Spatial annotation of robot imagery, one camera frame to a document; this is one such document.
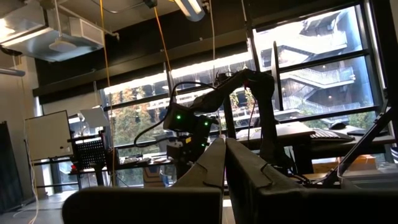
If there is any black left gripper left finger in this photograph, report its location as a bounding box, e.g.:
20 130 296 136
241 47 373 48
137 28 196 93
61 138 226 224

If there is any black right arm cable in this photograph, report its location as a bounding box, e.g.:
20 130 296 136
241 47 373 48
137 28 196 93
133 81 217 147

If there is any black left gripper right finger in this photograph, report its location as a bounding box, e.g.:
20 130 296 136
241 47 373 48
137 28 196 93
225 138 398 224

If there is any yellow hanging cord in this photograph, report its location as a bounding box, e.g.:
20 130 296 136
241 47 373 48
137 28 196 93
98 0 116 187
153 6 174 74

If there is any cluttered background work table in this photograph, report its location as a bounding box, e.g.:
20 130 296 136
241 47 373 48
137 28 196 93
30 157 175 187

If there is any black computer mouse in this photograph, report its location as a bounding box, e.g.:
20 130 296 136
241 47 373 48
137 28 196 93
328 121 348 131

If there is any white round ceiling diffuser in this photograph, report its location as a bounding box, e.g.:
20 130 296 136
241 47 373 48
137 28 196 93
48 37 78 54

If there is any white board on stand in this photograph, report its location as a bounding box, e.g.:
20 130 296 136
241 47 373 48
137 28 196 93
24 110 75 162

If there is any black keyboard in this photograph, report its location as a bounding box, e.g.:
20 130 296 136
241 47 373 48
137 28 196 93
309 128 355 143

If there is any black standing panel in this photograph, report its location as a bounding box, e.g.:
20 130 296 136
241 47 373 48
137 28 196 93
0 120 25 215

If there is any silver ceiling air unit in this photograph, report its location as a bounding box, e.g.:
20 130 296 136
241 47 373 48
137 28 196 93
0 0 105 63

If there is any white ceiling tube lamp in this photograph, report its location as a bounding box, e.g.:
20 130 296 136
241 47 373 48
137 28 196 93
0 67 26 78

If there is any black window frame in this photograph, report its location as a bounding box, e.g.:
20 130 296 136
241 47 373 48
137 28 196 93
102 0 398 150

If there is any white hanging cord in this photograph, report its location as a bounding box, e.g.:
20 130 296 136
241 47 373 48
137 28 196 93
208 0 218 86

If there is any black perforated panel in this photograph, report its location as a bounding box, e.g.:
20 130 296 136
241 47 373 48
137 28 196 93
73 136 107 171

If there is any white angled shade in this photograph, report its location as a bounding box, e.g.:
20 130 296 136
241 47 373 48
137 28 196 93
79 107 110 129

